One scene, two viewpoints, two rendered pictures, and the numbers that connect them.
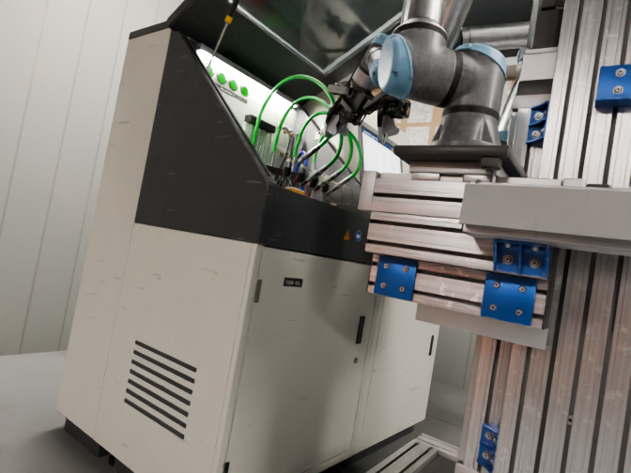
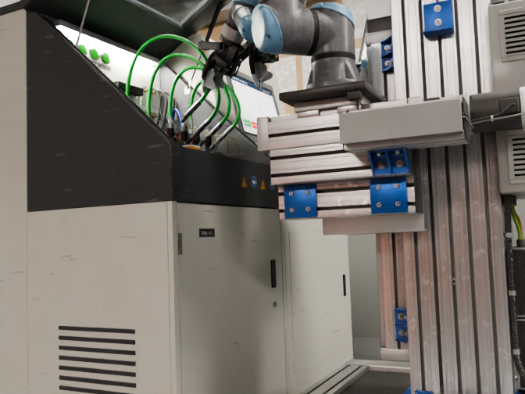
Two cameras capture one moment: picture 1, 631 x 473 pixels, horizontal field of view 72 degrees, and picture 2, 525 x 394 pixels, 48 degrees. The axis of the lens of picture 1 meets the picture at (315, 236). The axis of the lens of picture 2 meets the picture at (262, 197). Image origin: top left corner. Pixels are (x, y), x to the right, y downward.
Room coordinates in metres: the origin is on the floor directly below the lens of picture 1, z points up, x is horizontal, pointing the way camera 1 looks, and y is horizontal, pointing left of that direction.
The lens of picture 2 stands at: (-0.55, 0.15, 0.67)
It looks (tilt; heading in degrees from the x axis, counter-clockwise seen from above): 4 degrees up; 351
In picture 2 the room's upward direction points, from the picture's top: 2 degrees counter-clockwise
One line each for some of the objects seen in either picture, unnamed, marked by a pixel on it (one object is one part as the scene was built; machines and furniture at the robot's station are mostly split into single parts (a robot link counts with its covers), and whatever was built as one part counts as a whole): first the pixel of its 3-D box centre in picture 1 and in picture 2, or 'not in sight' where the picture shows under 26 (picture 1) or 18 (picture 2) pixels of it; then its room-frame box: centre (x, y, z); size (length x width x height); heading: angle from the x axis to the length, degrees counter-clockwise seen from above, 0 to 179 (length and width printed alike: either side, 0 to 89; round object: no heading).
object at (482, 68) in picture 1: (471, 83); (329, 33); (0.92, -0.27, 1.20); 0.13 x 0.12 x 0.14; 99
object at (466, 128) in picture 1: (467, 137); (333, 77); (0.92, -0.28, 1.09); 0.15 x 0.15 x 0.10
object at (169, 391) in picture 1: (247, 356); (168, 324); (1.56, 0.16, 0.39); 0.70 x 0.58 x 0.79; 143
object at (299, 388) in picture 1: (313, 365); (237, 311); (1.39, -0.06, 0.44); 0.65 x 0.02 x 0.68; 143
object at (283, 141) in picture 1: (283, 152); (154, 114); (1.90, 0.20, 1.20); 0.13 x 0.03 x 0.31; 143
